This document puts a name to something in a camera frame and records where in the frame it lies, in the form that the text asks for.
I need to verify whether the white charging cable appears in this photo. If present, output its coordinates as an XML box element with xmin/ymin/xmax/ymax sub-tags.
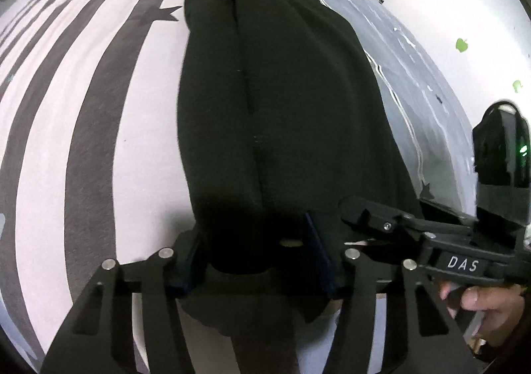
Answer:
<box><xmin>392</xmin><ymin>25</ymin><xmax>421</xmax><ymax>53</ymax></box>

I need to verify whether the bed with striped star sheet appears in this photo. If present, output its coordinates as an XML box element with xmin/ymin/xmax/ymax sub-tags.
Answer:
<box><xmin>0</xmin><ymin>0</ymin><xmax>482</xmax><ymax>374</ymax></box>

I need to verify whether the white headboard with apple stickers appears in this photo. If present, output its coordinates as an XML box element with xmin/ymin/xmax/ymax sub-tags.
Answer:
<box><xmin>382</xmin><ymin>0</ymin><xmax>531</xmax><ymax>209</ymax></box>

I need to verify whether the person's right hand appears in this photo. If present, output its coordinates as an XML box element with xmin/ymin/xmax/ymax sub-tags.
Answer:
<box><xmin>437</xmin><ymin>280</ymin><xmax>527</xmax><ymax>358</ymax></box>

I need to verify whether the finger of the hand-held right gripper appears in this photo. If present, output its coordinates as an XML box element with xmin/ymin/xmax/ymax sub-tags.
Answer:
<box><xmin>417</xmin><ymin>197</ymin><xmax>483</xmax><ymax>230</ymax></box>
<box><xmin>338</xmin><ymin>196</ymin><xmax>424</xmax><ymax>253</ymax></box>

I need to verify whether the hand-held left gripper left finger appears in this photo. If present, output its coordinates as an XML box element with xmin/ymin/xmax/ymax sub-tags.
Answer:
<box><xmin>39</xmin><ymin>229</ymin><xmax>206</xmax><ymax>374</ymax></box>

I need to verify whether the black garment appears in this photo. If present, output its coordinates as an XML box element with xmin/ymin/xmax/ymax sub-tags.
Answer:
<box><xmin>176</xmin><ymin>0</ymin><xmax>428</xmax><ymax>337</ymax></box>

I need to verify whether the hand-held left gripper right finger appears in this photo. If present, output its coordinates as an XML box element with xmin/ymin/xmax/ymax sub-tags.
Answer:
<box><xmin>303</xmin><ymin>211</ymin><xmax>474</xmax><ymax>374</ymax></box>

